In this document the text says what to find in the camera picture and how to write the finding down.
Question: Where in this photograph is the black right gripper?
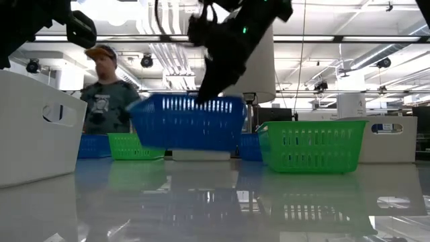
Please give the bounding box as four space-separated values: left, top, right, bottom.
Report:
187 6 285 104

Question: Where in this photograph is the blue plastic slotted basket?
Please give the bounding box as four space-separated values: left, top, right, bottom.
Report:
77 134 112 159
128 93 249 153
238 132 263 162

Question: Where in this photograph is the green plastic slotted basket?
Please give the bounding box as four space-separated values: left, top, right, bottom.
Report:
255 120 370 175
107 132 166 161

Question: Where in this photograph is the white shade table lamp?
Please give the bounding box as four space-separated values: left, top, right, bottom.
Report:
223 25 277 134

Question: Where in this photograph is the dark computer monitor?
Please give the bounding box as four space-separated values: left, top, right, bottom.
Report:
251 107 294 132

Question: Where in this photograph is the person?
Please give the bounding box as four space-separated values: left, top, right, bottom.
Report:
79 44 142 136

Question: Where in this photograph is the dark cabinet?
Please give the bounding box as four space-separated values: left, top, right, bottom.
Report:
412 106 430 161

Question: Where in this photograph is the thin hanging black cable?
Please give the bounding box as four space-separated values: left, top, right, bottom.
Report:
294 0 307 117

